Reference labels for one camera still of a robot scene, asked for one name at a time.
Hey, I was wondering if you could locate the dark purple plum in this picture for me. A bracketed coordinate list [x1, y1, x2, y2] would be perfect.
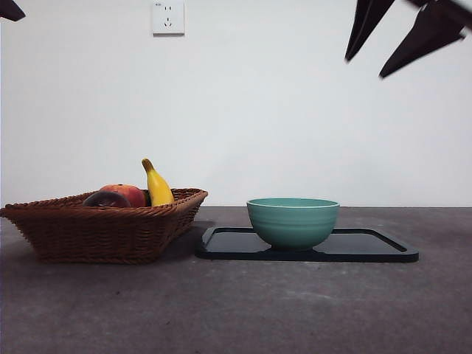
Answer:
[81, 190, 132, 209]

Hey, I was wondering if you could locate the mint green bowl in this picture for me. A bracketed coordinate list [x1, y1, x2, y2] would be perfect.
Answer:
[246, 198, 340, 253]

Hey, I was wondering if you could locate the red yellow apple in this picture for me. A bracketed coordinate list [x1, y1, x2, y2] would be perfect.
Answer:
[99, 183, 147, 208]

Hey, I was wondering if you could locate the yellow banana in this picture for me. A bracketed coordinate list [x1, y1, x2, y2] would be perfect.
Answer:
[142, 158, 176, 207]

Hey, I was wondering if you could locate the brown wicker basket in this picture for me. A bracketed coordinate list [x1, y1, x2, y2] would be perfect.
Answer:
[0, 188, 209, 266]

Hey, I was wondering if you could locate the dark teal rectangular tray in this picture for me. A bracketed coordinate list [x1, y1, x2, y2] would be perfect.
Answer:
[194, 226, 420, 263]

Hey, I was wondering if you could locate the white wall socket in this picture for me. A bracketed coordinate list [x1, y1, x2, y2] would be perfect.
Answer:
[153, 1, 186, 37]

